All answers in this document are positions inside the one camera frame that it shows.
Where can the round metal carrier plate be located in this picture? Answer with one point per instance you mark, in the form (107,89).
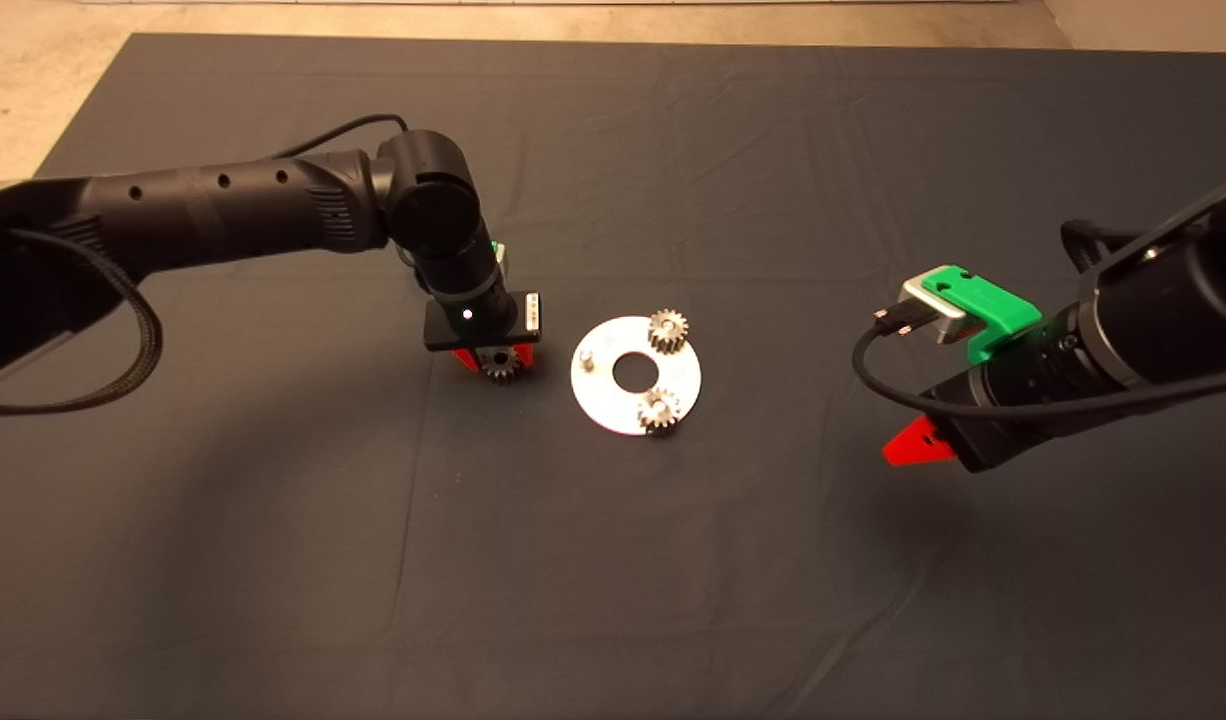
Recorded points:
(598,395)

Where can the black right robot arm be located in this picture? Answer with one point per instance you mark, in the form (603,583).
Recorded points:
(1163,310)

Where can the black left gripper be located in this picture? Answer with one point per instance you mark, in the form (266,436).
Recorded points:
(483,320)

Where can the silver camera box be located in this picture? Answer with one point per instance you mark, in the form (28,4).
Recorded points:
(936,313)
(505,265)

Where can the silver left camera box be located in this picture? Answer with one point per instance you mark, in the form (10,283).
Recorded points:
(505,265)

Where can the dark table cloth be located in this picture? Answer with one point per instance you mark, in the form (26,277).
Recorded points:
(613,600)

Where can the small steel planetary gear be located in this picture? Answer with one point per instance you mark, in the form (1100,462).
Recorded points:
(500,367)
(660,410)
(668,330)

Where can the green right camera mount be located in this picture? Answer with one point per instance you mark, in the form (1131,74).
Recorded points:
(993,312)

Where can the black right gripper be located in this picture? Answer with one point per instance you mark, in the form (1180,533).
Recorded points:
(988,432)

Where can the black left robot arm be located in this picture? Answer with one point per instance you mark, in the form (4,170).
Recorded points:
(223,205)

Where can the silver right camera box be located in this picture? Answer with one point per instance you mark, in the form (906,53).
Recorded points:
(936,313)

